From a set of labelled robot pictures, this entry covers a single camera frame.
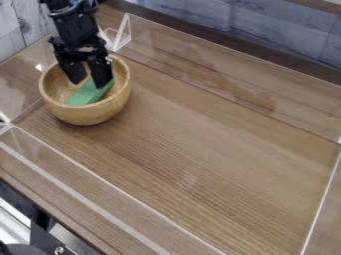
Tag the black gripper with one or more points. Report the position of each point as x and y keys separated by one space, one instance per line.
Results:
x=78 y=44

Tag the green rectangular block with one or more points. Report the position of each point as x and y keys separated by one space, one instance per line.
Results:
x=88 y=93

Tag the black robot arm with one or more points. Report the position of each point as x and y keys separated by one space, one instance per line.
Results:
x=68 y=4

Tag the wooden bowl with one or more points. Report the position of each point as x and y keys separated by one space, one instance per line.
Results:
x=56 y=89

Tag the small white tag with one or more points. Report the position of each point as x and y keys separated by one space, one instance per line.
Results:
x=39 y=67

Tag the clear acrylic corner bracket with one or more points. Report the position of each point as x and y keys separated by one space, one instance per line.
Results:
x=116 y=38

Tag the clear acrylic enclosure wall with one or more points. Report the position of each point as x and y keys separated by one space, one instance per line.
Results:
x=181 y=183

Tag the black metal frame bracket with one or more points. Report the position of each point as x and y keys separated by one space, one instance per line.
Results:
x=49 y=237

